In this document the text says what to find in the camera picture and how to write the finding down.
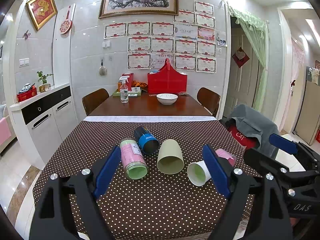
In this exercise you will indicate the red door diamond decoration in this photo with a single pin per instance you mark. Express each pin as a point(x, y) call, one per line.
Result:
point(240, 57)

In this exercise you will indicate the round red wall ornament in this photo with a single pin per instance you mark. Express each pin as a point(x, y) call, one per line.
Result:
point(66, 24)

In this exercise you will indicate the wooden chair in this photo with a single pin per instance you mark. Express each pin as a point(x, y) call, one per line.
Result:
point(92, 100)
point(209, 100)

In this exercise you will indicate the right wooden chair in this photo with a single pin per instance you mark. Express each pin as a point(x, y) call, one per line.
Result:
point(209, 100)

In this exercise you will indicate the white ceramic bowl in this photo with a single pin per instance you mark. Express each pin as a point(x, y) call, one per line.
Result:
point(167, 98)

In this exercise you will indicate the red box on cabinet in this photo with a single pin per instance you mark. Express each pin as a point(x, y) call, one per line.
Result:
point(28, 91)

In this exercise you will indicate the white sideboard cabinet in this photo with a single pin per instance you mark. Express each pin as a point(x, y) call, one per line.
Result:
point(43, 122)

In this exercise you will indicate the small potted plant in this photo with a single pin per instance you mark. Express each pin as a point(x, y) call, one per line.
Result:
point(45, 86)

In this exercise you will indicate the pink green labelled jar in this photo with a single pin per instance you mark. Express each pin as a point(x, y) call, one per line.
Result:
point(132, 159)

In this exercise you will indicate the left wooden chair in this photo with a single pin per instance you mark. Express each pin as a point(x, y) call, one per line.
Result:
point(92, 100)

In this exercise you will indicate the white paper cup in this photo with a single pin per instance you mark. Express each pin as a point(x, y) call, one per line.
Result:
point(198, 173)

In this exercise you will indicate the brown polka dot tablecloth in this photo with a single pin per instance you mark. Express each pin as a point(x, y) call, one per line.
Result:
point(158, 206)

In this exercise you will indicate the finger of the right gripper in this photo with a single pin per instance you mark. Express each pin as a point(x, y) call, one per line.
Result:
point(264, 164)
point(299, 150)

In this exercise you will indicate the clear spray bottle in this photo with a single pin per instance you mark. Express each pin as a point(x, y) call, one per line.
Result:
point(124, 92)

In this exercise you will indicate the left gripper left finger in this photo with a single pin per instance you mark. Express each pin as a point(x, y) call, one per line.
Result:
point(53, 217)

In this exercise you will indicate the pink translucent cup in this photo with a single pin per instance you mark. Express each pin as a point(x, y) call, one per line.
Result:
point(226, 155)

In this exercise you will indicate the red gift bag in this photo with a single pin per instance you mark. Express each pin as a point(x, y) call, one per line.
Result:
point(167, 80)

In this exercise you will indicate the beige plastic cup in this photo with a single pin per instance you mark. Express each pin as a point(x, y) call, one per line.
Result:
point(170, 158)

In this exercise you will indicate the blue steel tumbler cup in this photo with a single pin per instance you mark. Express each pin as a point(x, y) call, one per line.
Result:
point(146, 140)

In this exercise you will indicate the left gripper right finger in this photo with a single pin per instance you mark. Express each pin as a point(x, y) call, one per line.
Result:
point(269, 218)

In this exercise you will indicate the gold framed red picture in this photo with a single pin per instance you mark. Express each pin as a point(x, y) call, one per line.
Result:
point(41, 11)

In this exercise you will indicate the pink cushioned stool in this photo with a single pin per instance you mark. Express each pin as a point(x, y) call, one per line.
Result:
point(5, 132)

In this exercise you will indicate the small red box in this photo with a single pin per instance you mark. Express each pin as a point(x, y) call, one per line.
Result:
point(129, 80)

